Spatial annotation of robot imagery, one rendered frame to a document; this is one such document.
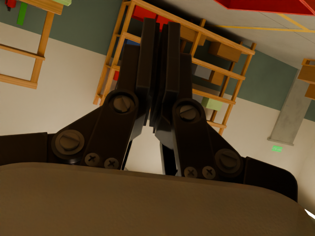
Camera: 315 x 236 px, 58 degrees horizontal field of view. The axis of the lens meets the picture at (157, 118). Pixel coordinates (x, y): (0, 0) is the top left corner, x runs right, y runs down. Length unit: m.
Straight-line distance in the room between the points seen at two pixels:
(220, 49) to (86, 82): 2.83
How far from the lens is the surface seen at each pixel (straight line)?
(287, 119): 9.13
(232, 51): 6.45
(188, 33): 5.76
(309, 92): 7.07
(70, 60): 5.53
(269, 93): 8.34
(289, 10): 0.63
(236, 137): 8.00
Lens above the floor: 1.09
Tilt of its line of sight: 10 degrees up
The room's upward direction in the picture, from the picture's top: 161 degrees counter-clockwise
